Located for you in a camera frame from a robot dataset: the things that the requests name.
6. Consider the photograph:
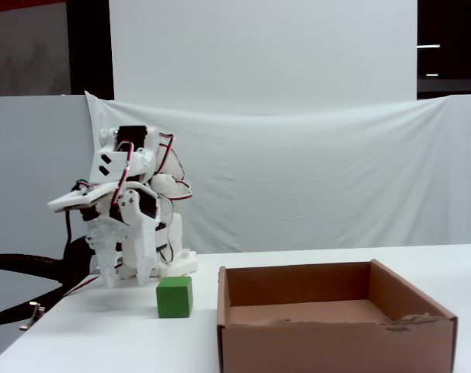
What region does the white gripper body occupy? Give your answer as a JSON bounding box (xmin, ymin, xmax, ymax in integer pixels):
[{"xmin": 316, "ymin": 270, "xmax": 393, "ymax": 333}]
[{"xmin": 82, "ymin": 187, "xmax": 162, "ymax": 244}]

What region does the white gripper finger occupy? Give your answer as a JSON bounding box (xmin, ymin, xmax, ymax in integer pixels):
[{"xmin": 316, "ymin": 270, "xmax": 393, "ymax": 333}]
[
  {"xmin": 88, "ymin": 228, "xmax": 124, "ymax": 288},
  {"xmin": 117, "ymin": 189, "xmax": 159, "ymax": 288}
]

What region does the green cube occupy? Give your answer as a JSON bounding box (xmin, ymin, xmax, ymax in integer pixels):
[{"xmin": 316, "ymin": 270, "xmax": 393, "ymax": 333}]
[{"xmin": 155, "ymin": 276, "xmax": 194, "ymax": 319}]

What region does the brown cardboard box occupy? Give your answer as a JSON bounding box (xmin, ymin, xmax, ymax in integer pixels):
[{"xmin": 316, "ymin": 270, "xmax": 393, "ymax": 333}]
[{"xmin": 216, "ymin": 259, "xmax": 459, "ymax": 373}]

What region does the black table clamp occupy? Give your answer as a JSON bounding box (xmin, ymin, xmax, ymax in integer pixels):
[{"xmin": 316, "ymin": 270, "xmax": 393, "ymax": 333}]
[{"xmin": 0, "ymin": 237, "xmax": 101, "ymax": 326}]

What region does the small metal clamp lever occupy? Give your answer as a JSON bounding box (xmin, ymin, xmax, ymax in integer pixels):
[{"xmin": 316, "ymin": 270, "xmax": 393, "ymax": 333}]
[{"xmin": 19, "ymin": 301, "xmax": 46, "ymax": 331}]

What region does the grey partition panel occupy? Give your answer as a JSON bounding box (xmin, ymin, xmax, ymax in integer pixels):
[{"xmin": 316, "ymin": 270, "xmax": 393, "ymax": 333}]
[{"xmin": 0, "ymin": 94, "xmax": 97, "ymax": 258}]

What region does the white cloth backdrop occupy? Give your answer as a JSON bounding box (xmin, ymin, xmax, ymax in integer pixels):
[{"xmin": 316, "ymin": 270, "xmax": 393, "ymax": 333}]
[{"xmin": 83, "ymin": 91, "xmax": 471, "ymax": 256}]

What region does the dark cabinet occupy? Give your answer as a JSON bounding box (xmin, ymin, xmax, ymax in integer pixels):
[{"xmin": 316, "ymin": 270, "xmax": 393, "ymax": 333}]
[{"xmin": 0, "ymin": 0, "xmax": 115, "ymax": 98}]

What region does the white backdrop screen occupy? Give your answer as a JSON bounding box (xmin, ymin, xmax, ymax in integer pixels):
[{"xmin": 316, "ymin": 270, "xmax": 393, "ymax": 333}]
[{"xmin": 109, "ymin": 0, "xmax": 418, "ymax": 117}]

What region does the black shelf unit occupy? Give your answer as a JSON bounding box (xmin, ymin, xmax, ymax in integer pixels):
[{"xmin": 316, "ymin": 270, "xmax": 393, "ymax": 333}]
[{"xmin": 417, "ymin": 0, "xmax": 471, "ymax": 96}]

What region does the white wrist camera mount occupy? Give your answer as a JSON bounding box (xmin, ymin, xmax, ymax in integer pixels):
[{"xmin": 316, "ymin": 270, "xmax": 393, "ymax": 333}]
[{"xmin": 47, "ymin": 181, "xmax": 122, "ymax": 214}]

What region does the black camera cable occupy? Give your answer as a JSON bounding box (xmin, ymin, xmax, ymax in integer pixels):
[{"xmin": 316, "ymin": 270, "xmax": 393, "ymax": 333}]
[{"xmin": 64, "ymin": 209, "xmax": 76, "ymax": 254}]

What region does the red white black servo wire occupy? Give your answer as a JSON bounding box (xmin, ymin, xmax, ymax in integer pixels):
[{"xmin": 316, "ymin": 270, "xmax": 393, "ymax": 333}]
[
  {"xmin": 62, "ymin": 274, "xmax": 104, "ymax": 298},
  {"xmin": 113, "ymin": 141, "xmax": 138, "ymax": 209},
  {"xmin": 153, "ymin": 133, "xmax": 193, "ymax": 204}
]

